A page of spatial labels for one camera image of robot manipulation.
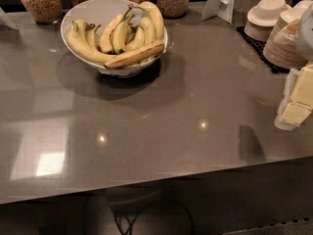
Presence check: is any black rubber mat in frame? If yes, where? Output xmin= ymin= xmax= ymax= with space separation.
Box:
xmin=236 ymin=26 xmax=290 ymax=73

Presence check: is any stack of paper plates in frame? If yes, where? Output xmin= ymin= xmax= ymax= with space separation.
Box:
xmin=263 ymin=0 xmax=313 ymax=70

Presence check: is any left long yellow banana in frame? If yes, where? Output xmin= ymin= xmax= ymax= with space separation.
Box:
xmin=67 ymin=22 xmax=113 ymax=66

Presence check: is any small left yellow banana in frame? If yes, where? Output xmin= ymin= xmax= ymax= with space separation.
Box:
xmin=85 ymin=24 xmax=101 ymax=50

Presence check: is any white ceramic bowl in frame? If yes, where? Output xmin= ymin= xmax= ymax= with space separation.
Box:
xmin=61 ymin=0 xmax=168 ymax=77

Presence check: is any middle greenish banana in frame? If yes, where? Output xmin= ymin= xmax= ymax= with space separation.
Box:
xmin=112 ymin=14 xmax=135 ymax=54

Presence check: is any right tall yellow banana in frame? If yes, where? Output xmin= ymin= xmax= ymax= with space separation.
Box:
xmin=129 ymin=1 xmax=164 ymax=39

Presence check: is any white paper at left edge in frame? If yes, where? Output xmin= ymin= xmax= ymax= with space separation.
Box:
xmin=0 ymin=7 xmax=17 ymax=29

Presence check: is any small inner yellow banana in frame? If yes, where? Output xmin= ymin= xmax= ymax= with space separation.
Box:
xmin=124 ymin=26 xmax=145 ymax=51

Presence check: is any round stool under table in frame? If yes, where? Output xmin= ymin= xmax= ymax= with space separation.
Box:
xmin=83 ymin=188 xmax=195 ymax=235

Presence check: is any left glass cereal jar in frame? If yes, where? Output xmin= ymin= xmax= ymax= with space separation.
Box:
xmin=21 ymin=0 xmax=63 ymax=24

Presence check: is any small yellow banana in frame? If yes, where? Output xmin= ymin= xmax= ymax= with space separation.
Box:
xmin=85 ymin=24 xmax=101 ymax=50
xmin=124 ymin=26 xmax=145 ymax=51

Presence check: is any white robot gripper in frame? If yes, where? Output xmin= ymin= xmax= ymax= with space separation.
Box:
xmin=274 ymin=5 xmax=313 ymax=130

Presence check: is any middle yellow banana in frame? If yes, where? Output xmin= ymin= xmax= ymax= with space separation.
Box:
xmin=99 ymin=9 xmax=129 ymax=53

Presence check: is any stack of white bowls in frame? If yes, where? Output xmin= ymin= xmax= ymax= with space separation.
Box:
xmin=244 ymin=0 xmax=291 ymax=42

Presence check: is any white folded card stand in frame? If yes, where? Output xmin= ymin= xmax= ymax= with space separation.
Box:
xmin=201 ymin=0 xmax=242 ymax=24

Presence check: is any front spotted banana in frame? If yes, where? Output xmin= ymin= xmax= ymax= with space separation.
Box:
xmin=105 ymin=39 xmax=164 ymax=69

